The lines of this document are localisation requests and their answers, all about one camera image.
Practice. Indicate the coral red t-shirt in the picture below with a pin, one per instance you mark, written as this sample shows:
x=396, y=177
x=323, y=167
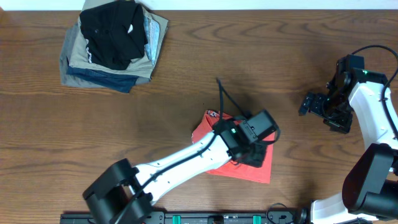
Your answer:
x=232, y=169

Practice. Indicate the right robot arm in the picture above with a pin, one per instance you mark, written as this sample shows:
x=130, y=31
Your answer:
x=367, y=194

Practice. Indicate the grey folded garment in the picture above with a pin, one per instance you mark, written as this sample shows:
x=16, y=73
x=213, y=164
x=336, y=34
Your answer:
x=66, y=67

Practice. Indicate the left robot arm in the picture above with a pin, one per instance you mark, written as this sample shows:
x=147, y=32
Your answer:
x=127, y=194

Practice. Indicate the black folded shirt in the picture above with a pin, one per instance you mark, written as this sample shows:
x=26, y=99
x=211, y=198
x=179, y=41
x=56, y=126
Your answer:
x=114, y=33

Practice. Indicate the dark blue folded garment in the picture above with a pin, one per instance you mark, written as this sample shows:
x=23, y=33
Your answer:
x=121, y=83

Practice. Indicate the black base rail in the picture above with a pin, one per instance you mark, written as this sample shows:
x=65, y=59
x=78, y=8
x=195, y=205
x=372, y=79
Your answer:
x=273, y=216

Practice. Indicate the khaki folded garment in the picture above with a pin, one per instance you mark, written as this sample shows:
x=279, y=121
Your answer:
x=79, y=54

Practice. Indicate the light blue folded garment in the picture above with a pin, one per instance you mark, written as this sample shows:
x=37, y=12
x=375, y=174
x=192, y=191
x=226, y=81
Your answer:
x=152, y=35

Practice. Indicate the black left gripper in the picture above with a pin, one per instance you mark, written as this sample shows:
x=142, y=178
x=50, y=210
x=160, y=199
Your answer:
x=260, y=159

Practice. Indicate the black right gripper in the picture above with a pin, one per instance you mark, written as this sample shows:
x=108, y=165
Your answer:
x=341, y=124

